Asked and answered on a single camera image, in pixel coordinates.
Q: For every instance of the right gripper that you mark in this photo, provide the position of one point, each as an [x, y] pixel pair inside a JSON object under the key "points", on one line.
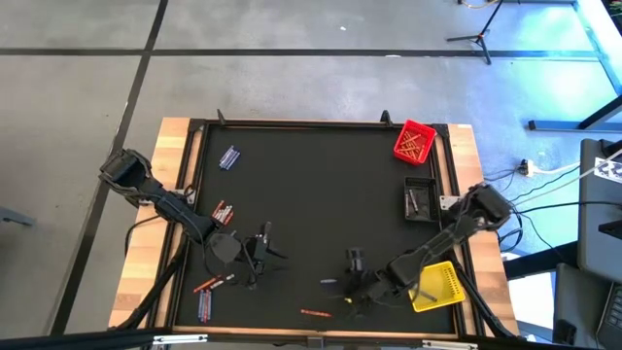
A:
{"points": [[369, 287]]}

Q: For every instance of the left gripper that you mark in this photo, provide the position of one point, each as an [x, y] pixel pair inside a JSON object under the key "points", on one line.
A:
{"points": [[255, 248]]}

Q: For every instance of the batteries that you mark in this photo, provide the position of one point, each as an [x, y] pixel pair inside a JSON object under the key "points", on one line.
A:
{"points": [[414, 140], [229, 157]]}

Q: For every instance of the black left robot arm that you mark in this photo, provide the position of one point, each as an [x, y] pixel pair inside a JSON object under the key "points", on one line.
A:
{"points": [[170, 209]]}

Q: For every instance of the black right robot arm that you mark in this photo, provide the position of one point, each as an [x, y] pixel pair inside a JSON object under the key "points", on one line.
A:
{"points": [[437, 245]]}

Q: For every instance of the left upper battery pile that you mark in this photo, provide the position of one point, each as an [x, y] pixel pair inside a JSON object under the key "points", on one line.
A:
{"points": [[219, 206]]}

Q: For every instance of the yellow plastic basket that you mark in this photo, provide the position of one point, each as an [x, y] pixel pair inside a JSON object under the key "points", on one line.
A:
{"points": [[444, 282]]}

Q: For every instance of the black plastic basket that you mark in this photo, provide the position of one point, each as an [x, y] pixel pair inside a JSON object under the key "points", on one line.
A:
{"points": [[427, 199]]}

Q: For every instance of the red plastic basket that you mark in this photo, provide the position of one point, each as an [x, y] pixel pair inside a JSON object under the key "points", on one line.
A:
{"points": [[427, 133]]}

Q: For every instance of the white power strip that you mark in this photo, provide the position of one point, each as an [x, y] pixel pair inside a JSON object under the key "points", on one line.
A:
{"points": [[526, 167]]}

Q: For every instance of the gray cabinet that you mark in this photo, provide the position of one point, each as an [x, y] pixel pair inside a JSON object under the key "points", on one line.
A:
{"points": [[600, 228]]}

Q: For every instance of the dark laptop keyboard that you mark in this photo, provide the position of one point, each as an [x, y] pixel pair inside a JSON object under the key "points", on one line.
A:
{"points": [[613, 316]]}

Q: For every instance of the black desk leg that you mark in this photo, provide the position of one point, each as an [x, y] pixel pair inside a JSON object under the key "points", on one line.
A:
{"points": [[573, 125]]}

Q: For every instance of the black tripod stand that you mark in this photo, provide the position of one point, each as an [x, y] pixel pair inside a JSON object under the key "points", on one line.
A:
{"points": [[480, 35]]}

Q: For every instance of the printed marker paper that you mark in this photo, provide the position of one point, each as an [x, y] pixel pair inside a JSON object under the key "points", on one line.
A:
{"points": [[610, 170]]}

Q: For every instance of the silver base bracket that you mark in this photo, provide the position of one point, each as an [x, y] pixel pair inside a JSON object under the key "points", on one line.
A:
{"points": [[449, 202], [190, 195]]}

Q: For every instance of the silver mount bracket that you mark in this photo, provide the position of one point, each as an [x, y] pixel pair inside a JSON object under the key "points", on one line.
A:
{"points": [[449, 345], [180, 339]]}

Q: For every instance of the black frame clamp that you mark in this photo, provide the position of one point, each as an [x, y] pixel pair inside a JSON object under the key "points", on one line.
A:
{"points": [[386, 118], [221, 117]]}

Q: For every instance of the black mount bar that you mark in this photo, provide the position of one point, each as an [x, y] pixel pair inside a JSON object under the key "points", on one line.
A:
{"points": [[73, 340]]}

